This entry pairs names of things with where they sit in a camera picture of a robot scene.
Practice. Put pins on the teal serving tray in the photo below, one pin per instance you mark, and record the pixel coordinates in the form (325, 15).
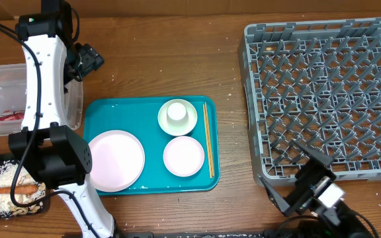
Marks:
(138, 116)

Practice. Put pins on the rice and peanuts pile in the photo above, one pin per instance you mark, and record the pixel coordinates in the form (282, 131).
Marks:
(2, 178)

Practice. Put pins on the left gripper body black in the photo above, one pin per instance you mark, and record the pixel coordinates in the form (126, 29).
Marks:
(81, 61)

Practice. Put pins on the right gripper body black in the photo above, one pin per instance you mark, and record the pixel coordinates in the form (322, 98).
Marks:
(307, 174)

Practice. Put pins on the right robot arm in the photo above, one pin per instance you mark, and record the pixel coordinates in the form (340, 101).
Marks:
(343, 222)

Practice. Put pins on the orange carrot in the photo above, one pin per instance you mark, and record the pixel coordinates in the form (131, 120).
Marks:
(27, 189)

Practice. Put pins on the clear plastic bin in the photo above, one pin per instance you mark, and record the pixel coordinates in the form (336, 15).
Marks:
(61, 103)

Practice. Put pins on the grey dishwasher rack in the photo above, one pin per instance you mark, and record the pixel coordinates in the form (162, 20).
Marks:
(315, 82)

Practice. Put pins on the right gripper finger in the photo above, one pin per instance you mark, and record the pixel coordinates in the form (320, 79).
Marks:
(314, 154)
(275, 197)

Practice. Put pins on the large pink plate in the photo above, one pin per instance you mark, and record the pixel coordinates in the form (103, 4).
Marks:
(118, 160)

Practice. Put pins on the left wooden chopstick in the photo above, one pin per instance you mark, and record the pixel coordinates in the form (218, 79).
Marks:
(207, 132)

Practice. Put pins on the white cup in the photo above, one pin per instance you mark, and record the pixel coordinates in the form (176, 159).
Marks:
(177, 116)

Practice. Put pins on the wooden chopstick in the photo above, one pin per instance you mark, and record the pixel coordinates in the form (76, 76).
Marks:
(211, 152)
(207, 132)

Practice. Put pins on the pale green saucer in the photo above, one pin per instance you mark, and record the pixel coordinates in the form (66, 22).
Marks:
(192, 120)

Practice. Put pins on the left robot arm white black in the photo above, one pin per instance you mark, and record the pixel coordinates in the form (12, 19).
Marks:
(46, 146)

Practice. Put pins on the red ketchup packet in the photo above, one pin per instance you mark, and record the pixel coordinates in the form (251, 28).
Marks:
(12, 115)

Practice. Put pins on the right wooden chopstick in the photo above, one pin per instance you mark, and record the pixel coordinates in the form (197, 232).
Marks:
(211, 152)

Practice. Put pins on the small pink plate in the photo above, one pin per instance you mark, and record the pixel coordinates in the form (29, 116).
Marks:
(183, 156)

